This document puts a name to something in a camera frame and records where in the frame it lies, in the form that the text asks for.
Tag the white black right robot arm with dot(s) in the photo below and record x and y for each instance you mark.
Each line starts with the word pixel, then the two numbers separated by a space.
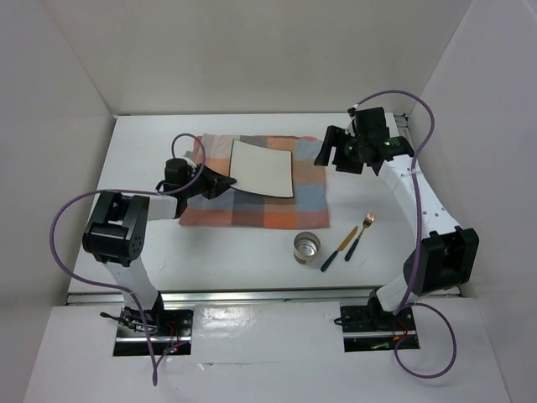
pixel 444 252

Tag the aluminium right side rail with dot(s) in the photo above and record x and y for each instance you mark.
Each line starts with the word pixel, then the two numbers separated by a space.
pixel 402 123

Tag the gold fork green handle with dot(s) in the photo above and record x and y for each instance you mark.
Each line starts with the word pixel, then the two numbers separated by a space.
pixel 367 222

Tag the square white plate black rim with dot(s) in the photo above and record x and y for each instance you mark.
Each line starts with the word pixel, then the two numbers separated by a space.
pixel 261 171

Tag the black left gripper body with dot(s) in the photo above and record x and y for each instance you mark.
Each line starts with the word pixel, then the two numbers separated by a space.
pixel 203 183

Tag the aluminium rail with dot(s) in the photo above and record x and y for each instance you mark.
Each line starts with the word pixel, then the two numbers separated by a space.
pixel 230 296
pixel 402 123

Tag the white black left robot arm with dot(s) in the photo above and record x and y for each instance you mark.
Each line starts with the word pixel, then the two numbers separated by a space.
pixel 116 230

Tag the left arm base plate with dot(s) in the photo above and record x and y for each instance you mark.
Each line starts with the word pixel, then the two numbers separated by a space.
pixel 172 335

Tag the gold knife green handle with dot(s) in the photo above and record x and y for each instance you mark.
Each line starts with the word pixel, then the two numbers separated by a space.
pixel 340 248

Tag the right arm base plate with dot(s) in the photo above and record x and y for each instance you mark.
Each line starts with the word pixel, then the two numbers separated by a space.
pixel 363 333

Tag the aluminium front rail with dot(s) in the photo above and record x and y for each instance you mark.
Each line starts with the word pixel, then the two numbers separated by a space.
pixel 230 296

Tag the metal cup tan sleeve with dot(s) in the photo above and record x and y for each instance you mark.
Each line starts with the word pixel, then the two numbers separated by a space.
pixel 306 246

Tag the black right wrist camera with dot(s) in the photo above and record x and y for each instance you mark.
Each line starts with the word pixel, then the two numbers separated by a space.
pixel 371 123

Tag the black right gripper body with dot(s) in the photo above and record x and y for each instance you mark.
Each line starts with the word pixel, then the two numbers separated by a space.
pixel 351 146

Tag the checkered orange blue cloth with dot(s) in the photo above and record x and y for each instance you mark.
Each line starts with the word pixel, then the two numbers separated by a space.
pixel 307 209

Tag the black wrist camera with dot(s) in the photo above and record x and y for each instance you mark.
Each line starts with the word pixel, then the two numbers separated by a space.
pixel 371 123
pixel 177 172

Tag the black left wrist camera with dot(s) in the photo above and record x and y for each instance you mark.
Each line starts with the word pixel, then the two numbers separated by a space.
pixel 177 172

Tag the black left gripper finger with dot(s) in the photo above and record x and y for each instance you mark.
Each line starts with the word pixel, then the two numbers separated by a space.
pixel 216 177
pixel 215 192

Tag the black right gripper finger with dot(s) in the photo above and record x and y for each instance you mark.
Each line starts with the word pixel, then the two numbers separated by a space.
pixel 346 165
pixel 330 141

